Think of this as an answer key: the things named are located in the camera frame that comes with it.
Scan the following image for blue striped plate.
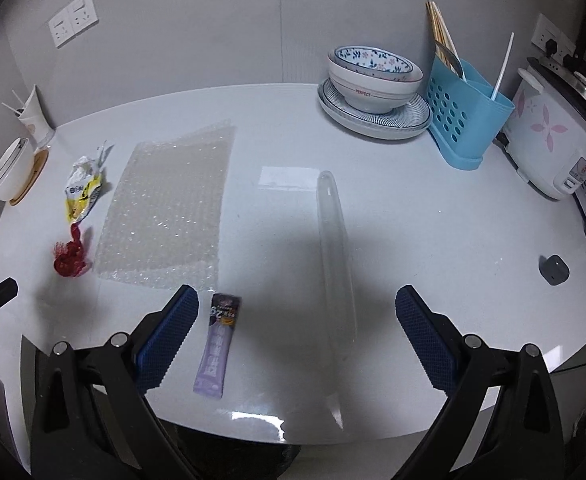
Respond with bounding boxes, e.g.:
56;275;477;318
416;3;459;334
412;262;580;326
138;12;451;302
317;81;433;140

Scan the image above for white bowl dark rim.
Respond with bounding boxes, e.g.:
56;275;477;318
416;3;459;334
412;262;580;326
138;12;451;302
0;143;37;202
0;137;33;182

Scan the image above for floral bowl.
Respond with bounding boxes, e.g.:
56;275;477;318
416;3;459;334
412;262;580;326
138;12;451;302
334;45;417;74

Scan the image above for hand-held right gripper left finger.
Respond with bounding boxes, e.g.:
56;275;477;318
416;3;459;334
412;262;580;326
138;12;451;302
29;284;200;480

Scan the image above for red mesh bag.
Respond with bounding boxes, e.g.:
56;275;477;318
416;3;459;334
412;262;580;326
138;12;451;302
52;224;94;279

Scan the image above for clear plastic tube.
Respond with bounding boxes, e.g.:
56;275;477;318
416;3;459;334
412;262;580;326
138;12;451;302
317;169;360;432

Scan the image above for blue cutlery holder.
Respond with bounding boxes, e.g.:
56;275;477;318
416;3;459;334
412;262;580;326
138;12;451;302
426;55;516;171

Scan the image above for round wooden coaster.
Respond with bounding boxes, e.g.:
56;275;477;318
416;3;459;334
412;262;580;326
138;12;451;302
8;147;50;206

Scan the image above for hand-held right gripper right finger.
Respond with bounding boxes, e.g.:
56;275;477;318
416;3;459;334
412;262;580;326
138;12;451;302
394;284;572;480

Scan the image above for purple sachet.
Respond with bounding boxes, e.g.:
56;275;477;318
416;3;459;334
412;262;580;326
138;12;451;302
192;292;243;401

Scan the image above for white floral rice cooker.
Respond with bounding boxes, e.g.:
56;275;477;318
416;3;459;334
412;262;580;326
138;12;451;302
502;55;586;202

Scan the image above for white bowl red stripe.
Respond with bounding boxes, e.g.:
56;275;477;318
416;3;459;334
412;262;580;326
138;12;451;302
327;52;424;115

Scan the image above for yellow snack packet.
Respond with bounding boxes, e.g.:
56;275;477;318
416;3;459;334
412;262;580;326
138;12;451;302
64;169;106;224

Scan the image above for white wall socket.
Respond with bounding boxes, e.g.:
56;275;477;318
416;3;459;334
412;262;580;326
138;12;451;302
68;0;97;32
48;10;74;49
530;12;576;59

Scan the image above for metal spoon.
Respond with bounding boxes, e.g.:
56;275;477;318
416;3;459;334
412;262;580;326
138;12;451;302
435;42;469;84

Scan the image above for bubble wrap sheet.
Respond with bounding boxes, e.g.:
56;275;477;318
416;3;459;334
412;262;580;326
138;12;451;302
92;121;237;292

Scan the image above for white paper cup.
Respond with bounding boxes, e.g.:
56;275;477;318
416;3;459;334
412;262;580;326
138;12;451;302
18;84;57;149

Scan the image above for bundle of wooden chopsticks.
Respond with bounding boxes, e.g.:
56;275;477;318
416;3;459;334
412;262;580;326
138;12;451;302
425;0;457;62

